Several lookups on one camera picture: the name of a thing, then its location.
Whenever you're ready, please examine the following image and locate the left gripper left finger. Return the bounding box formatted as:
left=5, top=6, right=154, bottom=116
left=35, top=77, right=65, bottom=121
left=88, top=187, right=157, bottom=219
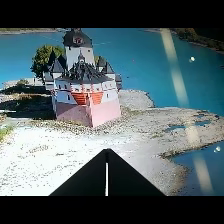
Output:
left=49, top=148, right=108, bottom=197

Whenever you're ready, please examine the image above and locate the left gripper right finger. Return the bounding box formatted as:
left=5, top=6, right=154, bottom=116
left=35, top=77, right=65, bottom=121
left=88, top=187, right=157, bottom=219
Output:
left=106, top=148, right=166, bottom=197

